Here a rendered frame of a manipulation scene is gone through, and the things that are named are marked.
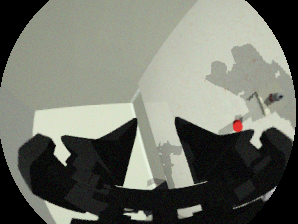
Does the beige square block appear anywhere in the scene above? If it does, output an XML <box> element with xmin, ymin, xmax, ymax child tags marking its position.
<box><xmin>254</xmin><ymin>80</ymin><xmax>287</xmax><ymax>115</ymax></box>

